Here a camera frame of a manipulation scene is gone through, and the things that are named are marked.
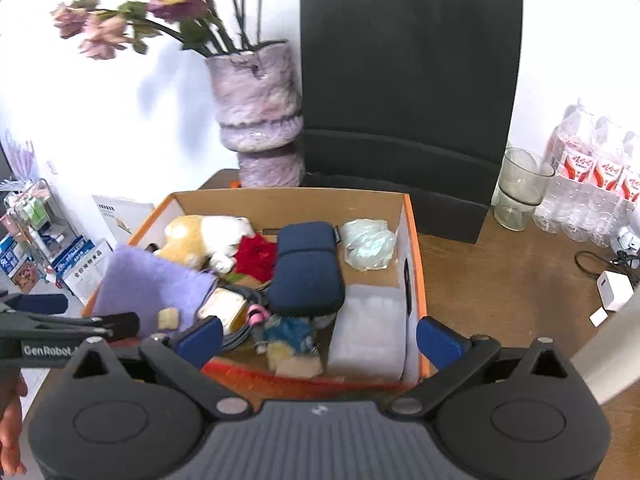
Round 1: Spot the small yellow sponge piece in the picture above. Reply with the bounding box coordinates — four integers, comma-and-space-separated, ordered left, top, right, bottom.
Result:
156, 307, 180, 332

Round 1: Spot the purple cloth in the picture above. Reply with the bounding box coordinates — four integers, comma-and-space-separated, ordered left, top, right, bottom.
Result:
92, 246, 217, 337

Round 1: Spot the blue yellow plush figure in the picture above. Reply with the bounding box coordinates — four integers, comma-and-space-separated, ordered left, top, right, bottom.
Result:
265, 315, 323, 379

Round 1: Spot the red pom-pom flower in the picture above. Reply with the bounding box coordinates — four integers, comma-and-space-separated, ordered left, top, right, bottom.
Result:
234, 234, 277, 283

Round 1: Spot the navy blue zip case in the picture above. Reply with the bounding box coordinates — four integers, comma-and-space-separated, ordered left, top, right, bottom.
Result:
267, 221, 345, 318

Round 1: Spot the person's left hand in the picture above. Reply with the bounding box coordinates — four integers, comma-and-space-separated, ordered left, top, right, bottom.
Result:
1, 375, 28, 476

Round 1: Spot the yellow white plush toy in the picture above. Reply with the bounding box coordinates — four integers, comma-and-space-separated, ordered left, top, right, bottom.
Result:
154, 214, 255, 274

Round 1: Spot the white booklet box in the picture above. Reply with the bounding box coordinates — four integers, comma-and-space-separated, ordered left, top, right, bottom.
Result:
93, 195, 154, 246

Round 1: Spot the iridescent crumpled wrapper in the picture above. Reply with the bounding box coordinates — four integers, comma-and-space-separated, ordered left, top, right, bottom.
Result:
338, 219, 397, 272

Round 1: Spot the red cardboard box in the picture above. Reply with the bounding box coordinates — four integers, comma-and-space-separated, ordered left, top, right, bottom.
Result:
85, 188, 428, 399

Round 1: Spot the white thermos bottle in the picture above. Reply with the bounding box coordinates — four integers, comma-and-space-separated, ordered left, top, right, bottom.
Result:
570, 292, 640, 405

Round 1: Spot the white power adapter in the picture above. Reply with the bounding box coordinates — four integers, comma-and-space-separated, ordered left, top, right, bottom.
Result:
589, 271, 634, 327

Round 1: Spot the clear drinking glass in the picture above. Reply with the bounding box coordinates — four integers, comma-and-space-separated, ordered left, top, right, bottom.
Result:
494, 148, 555, 232

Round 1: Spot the water bottle pack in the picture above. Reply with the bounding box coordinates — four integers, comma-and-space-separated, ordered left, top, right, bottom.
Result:
534, 103, 639, 247

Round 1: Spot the black paper shopping bag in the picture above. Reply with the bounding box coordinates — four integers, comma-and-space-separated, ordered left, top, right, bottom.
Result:
299, 0, 523, 243

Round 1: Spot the pink purple ceramic vase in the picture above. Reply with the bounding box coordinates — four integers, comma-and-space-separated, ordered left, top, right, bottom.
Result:
206, 41, 305, 188

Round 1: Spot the dried pink rose bouquet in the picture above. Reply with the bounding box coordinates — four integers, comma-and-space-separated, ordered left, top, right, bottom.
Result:
51, 0, 262, 61

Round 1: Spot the black cable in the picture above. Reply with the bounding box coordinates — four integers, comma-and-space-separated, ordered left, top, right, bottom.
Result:
217, 283, 271, 356

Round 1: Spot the wire storage rack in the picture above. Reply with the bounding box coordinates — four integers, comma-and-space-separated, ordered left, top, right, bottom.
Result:
1, 179, 112, 304

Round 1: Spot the white small robot camera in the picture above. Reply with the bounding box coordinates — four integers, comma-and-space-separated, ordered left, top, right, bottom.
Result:
616, 226, 640, 257

